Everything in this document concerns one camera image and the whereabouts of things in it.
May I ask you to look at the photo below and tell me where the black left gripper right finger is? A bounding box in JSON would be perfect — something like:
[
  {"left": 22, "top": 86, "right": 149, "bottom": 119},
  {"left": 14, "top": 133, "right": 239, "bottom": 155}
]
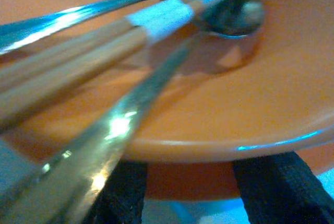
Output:
[{"left": 232, "top": 151, "right": 334, "bottom": 224}]

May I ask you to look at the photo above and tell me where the metal fork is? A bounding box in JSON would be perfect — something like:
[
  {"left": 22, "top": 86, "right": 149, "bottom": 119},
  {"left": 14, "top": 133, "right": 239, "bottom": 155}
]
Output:
[{"left": 0, "top": 0, "right": 217, "bottom": 56}]

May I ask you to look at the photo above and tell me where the white paper chopstick band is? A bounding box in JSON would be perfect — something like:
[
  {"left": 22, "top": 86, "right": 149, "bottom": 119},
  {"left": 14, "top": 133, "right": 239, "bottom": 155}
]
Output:
[{"left": 125, "top": 0, "right": 195, "bottom": 43}]

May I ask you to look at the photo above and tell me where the wooden chopstick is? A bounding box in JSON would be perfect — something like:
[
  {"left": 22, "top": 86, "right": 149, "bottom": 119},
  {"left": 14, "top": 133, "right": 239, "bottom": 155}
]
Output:
[
  {"left": 0, "top": 0, "right": 253, "bottom": 91},
  {"left": 0, "top": 0, "right": 246, "bottom": 133}
]

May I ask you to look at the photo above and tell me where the metal spoon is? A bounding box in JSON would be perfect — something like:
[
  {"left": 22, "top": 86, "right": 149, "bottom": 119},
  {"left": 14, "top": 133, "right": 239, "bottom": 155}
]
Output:
[{"left": 0, "top": 0, "right": 265, "bottom": 224}]

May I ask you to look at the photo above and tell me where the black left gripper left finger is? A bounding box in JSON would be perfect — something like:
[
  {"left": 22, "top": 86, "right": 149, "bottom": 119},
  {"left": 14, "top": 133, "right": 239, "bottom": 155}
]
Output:
[{"left": 83, "top": 160, "right": 148, "bottom": 224}]

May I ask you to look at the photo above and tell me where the orange plate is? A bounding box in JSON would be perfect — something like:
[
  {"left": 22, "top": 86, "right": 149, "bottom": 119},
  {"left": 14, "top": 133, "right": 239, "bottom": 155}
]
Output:
[{"left": 145, "top": 145, "right": 334, "bottom": 201}]

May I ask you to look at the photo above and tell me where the orange bowl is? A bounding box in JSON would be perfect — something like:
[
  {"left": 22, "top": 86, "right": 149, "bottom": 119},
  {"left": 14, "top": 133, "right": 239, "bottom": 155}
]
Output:
[{"left": 0, "top": 0, "right": 334, "bottom": 164}]

